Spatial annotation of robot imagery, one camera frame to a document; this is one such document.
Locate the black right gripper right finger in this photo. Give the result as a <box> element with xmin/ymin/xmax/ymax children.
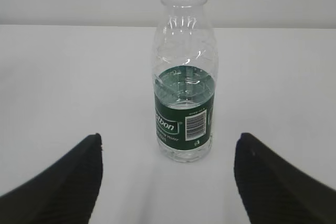
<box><xmin>234</xmin><ymin>133</ymin><xmax>335</xmax><ymax>223</ymax></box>

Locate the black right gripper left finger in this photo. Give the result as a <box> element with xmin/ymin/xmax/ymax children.
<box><xmin>1</xmin><ymin>133</ymin><xmax>103</xmax><ymax>223</ymax></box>

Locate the clear green-label water bottle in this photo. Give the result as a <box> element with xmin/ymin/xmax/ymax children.
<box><xmin>151</xmin><ymin>0</ymin><xmax>219</xmax><ymax>163</ymax></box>

